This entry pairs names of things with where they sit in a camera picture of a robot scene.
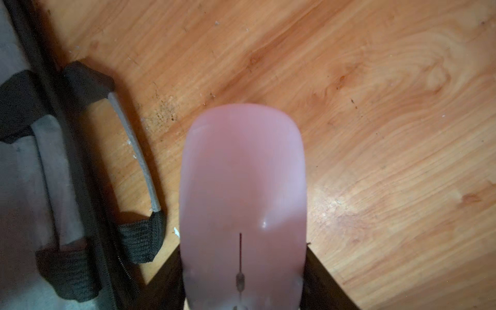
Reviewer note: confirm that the grey laptop bag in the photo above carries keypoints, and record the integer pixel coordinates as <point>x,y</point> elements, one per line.
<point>60,246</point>

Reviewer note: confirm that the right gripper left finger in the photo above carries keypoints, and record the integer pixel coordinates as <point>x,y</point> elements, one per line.
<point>166,290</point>

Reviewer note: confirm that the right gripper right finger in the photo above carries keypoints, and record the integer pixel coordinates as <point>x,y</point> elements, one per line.
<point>320,290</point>

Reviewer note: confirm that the pink computer mouse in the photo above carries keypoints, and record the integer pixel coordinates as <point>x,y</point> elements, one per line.
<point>243,209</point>

